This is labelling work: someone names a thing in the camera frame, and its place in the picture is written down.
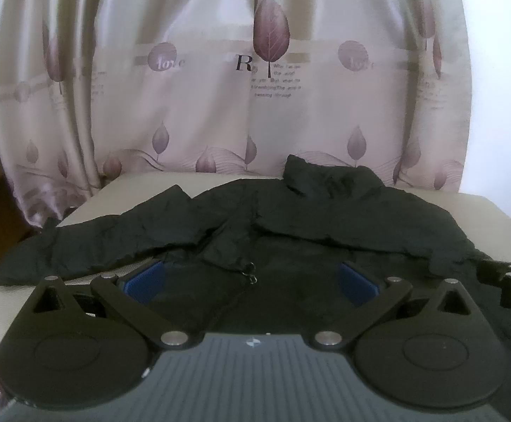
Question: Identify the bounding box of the black jacket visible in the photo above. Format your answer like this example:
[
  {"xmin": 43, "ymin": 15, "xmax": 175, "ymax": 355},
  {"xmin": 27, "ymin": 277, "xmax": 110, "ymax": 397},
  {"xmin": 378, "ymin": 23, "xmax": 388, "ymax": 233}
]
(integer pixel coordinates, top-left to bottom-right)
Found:
[{"xmin": 0, "ymin": 153, "xmax": 511, "ymax": 348}]

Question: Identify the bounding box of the pink leaf-print curtain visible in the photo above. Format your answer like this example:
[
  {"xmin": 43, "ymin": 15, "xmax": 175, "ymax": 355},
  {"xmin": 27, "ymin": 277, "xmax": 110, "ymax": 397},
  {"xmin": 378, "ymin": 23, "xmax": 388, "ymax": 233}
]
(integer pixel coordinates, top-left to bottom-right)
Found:
[{"xmin": 0, "ymin": 0, "xmax": 471, "ymax": 227}]

